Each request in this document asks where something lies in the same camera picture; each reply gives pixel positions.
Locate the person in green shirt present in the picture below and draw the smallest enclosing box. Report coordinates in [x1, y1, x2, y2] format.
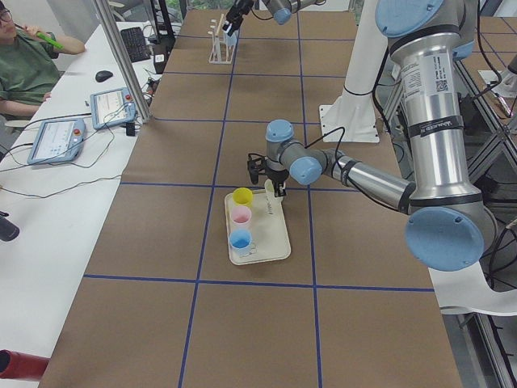
[1, 5, 86, 120]

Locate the black keyboard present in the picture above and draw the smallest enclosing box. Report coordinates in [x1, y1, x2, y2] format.
[120, 27, 150, 63]

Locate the white wire cup rack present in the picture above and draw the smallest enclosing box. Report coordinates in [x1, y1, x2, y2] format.
[208, 14, 237, 65]

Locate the beige plastic tray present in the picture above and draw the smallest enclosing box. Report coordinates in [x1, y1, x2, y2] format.
[224, 189, 291, 265]

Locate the yellow ikea cup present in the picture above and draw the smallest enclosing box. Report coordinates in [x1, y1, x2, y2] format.
[232, 187, 254, 208]

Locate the white chair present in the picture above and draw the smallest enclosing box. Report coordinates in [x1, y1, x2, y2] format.
[429, 263, 517, 316]

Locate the near teach pendant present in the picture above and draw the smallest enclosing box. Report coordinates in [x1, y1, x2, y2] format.
[27, 118, 86, 165]

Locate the blue ikea cup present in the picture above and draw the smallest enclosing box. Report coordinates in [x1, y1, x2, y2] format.
[225, 29, 237, 47]
[229, 229, 255, 256]

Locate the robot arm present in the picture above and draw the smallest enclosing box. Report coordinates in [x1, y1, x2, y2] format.
[247, 1, 497, 271]
[222, 0, 326, 36]

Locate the pale green ikea cup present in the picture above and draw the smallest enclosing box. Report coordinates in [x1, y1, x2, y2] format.
[264, 179, 283, 204]

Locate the aluminium frame post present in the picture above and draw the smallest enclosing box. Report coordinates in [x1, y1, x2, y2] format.
[92, 0, 151, 123]

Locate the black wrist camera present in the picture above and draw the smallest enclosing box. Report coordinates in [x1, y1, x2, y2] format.
[246, 153, 267, 185]

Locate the pink ikea cup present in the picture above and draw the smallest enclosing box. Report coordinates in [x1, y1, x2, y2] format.
[230, 205, 252, 230]

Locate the far teach pendant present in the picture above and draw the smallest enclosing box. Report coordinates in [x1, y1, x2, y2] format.
[90, 87, 137, 130]

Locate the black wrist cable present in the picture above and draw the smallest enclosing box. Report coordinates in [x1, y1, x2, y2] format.
[302, 126, 348, 162]

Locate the black computer mouse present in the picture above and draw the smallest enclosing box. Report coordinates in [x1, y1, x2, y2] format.
[95, 70, 113, 82]

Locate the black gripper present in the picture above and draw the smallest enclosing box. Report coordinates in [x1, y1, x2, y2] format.
[222, 0, 254, 35]
[266, 167, 289, 198]

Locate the red bottle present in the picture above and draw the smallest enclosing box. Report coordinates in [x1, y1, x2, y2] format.
[1, 349, 49, 382]

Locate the teach pendant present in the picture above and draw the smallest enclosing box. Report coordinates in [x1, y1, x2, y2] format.
[27, 118, 86, 165]
[90, 87, 137, 130]

